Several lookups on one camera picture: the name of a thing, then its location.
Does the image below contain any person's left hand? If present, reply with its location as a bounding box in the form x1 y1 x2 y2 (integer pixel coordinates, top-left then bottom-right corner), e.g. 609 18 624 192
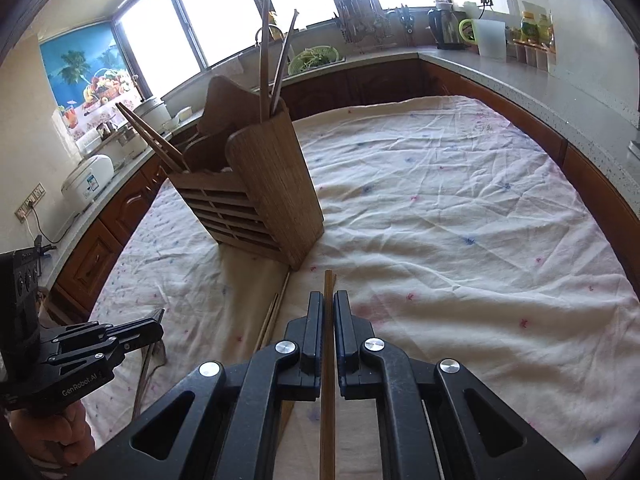
9 401 96 465

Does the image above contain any white rice cooker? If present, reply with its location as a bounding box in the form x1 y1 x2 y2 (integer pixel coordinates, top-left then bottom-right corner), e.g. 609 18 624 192
61 154 115 214

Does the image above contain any white floral tablecloth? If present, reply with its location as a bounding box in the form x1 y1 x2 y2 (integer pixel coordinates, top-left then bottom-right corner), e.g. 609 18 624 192
91 96 639 479

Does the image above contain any wooden utensil holder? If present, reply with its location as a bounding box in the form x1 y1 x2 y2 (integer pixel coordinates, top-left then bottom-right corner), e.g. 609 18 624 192
169 76 323 270

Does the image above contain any tropical fruit poster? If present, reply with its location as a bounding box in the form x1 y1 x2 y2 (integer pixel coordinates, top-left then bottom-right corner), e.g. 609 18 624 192
40 23 141 141

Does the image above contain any green colander with vegetables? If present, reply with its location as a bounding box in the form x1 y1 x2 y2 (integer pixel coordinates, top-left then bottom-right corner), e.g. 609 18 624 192
288 46 342 76

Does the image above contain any knife rack on counter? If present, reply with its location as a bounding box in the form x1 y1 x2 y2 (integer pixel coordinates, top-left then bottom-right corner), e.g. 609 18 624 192
333 0 392 44

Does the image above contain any spice jar rack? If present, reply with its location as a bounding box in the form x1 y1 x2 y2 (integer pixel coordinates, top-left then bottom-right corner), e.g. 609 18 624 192
510 1 556 72

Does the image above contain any black electric kettle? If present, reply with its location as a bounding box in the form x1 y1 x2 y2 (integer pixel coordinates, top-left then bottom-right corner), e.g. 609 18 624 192
427 0 465 50

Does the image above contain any white pitcher green handle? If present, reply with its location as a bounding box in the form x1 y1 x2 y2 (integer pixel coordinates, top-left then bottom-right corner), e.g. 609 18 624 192
459 18 506 61

